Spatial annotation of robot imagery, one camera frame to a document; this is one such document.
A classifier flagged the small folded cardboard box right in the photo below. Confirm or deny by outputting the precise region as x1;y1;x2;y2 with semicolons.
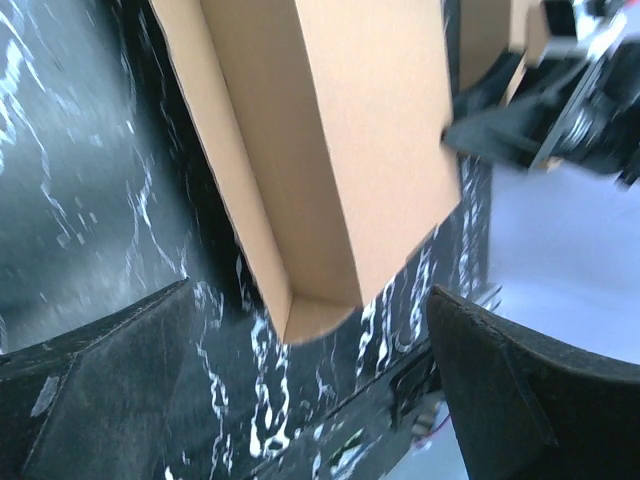
505;0;550;102

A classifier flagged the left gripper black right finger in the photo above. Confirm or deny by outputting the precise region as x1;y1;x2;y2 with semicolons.
427;286;639;479

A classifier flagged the black base bar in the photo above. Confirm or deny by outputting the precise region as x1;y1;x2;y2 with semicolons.
247;340;447;480

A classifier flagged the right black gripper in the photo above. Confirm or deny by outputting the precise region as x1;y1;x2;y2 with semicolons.
442;36;639;188

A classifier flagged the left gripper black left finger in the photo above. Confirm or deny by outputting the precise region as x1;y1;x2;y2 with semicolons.
1;280;193;479

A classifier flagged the large cardboard box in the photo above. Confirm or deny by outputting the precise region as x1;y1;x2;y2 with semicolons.
152;1;460;344
459;0;514;90

